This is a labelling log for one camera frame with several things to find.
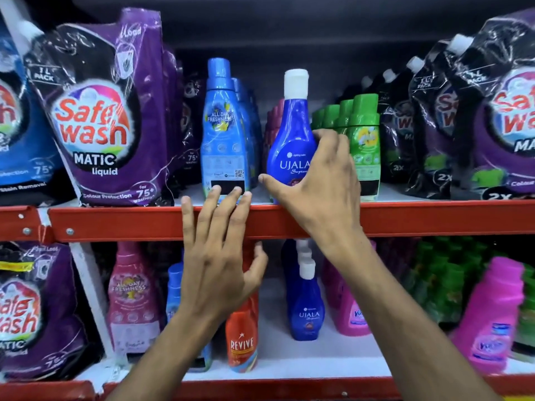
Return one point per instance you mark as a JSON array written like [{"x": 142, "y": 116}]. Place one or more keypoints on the person's left hand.
[{"x": 213, "y": 275}]

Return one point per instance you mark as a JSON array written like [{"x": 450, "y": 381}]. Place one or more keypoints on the person's right hand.
[{"x": 330, "y": 192}]

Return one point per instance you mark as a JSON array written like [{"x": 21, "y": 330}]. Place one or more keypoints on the person's left little finger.
[{"x": 188, "y": 221}]

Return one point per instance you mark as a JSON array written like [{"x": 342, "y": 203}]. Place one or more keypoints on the person's left middle finger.
[{"x": 228, "y": 217}]

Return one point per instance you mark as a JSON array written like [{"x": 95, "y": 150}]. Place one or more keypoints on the person's left thumb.
[{"x": 255, "y": 267}]

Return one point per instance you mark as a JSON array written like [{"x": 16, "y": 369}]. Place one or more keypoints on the person's right thumb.
[{"x": 276, "y": 190}]

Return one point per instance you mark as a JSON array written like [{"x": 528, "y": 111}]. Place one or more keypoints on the dark blue bottle white cap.
[
  {"x": 290, "y": 267},
  {"x": 292, "y": 137},
  {"x": 307, "y": 309}
]

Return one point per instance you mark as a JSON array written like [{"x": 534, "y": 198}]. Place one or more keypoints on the person's left forearm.
[{"x": 167, "y": 363}]

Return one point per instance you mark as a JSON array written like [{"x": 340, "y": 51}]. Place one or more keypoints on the person's right forearm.
[{"x": 397, "y": 325}]

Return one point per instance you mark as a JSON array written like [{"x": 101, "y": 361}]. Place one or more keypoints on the red metal shelf beam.
[
  {"x": 292, "y": 390},
  {"x": 125, "y": 223}
]

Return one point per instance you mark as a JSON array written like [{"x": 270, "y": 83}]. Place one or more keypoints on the orange red bottle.
[{"x": 242, "y": 334}]

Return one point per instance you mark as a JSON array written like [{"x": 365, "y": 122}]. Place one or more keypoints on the light blue softener bottle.
[
  {"x": 223, "y": 133},
  {"x": 173, "y": 292},
  {"x": 247, "y": 121}
]

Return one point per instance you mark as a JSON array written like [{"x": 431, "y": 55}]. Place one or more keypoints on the green softener bottle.
[
  {"x": 345, "y": 114},
  {"x": 331, "y": 116},
  {"x": 317, "y": 118},
  {"x": 364, "y": 150}
]

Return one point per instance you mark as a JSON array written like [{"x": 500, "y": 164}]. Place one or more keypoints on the pink softener bottle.
[{"x": 131, "y": 300}]

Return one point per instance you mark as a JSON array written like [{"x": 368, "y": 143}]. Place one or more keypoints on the pink cleaner bottle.
[
  {"x": 347, "y": 309},
  {"x": 491, "y": 317}
]

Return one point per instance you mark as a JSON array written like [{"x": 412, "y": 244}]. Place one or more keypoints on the black purple detergent pouch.
[
  {"x": 434, "y": 129},
  {"x": 361, "y": 88},
  {"x": 501, "y": 121},
  {"x": 397, "y": 133},
  {"x": 388, "y": 85}
]

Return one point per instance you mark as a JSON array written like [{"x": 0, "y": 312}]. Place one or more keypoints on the dark purple bottle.
[{"x": 395, "y": 254}]

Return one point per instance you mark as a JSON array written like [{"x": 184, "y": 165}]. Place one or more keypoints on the blue detergent pouch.
[{"x": 25, "y": 154}]

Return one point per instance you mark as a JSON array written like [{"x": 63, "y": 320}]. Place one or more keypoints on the group of green bottles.
[{"x": 443, "y": 279}]

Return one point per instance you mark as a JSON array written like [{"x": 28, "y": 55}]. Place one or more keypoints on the white shelf upright post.
[{"x": 94, "y": 296}]

